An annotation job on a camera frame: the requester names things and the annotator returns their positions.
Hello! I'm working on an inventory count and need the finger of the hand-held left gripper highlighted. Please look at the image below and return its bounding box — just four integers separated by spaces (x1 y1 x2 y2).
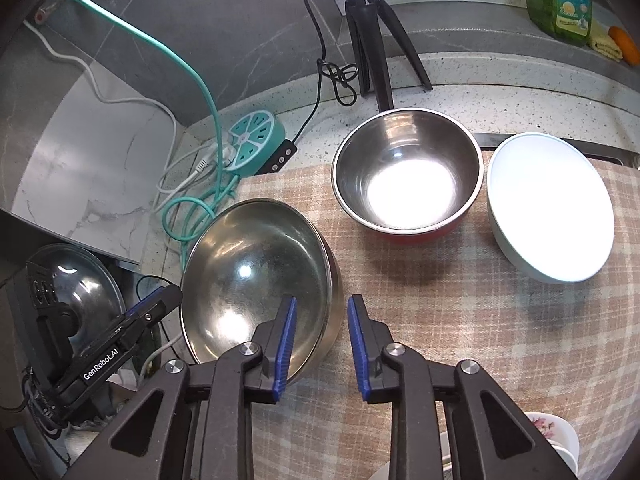
114 285 184 344

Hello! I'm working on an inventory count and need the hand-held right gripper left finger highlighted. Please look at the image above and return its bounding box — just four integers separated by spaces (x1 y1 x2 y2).
67 296 299 480

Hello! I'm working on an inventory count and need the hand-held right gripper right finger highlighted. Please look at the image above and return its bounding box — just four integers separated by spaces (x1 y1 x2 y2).
346 294 576 480

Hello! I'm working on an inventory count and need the plain steel bowl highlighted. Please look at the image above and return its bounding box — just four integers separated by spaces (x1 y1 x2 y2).
180 199 345 386

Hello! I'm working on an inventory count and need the red steel bowl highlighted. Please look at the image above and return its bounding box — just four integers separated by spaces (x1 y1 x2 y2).
331 108 485 246

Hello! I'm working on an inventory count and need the large floral plate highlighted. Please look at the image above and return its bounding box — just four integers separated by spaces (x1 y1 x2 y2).
522 411 581 480

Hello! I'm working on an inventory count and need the light blue bowl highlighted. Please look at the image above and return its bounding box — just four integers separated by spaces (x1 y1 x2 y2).
486 132 616 284

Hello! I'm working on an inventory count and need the plaid cloth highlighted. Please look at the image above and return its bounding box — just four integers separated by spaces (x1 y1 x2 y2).
235 152 640 480

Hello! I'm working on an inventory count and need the black inline controller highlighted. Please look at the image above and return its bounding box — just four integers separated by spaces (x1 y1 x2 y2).
265 140 296 173

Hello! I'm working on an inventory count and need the teal round power strip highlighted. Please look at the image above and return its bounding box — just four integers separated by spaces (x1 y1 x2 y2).
217 112 287 178

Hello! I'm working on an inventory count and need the black tripod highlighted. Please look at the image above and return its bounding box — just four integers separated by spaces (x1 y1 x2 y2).
326 0 433 111

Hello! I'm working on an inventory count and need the yellow sponge cloth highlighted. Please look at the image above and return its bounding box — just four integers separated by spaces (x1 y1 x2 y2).
587 27 623 63

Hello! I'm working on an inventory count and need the green dish soap bottle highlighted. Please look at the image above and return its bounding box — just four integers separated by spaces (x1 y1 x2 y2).
522 0 593 47

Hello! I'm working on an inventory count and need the orange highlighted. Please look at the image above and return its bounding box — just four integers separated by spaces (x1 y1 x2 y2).
609 26 640 66

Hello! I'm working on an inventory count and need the white charger cable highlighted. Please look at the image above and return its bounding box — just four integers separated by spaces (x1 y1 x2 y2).
140 337 181 381

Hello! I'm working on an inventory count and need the white wall cable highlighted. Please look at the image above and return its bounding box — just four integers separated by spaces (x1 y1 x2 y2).
22 20 221 211

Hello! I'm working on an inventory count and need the teal cable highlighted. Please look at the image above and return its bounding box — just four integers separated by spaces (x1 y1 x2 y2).
52 0 241 271

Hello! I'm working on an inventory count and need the black cable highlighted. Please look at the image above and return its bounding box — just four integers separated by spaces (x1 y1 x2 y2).
290 0 362 143

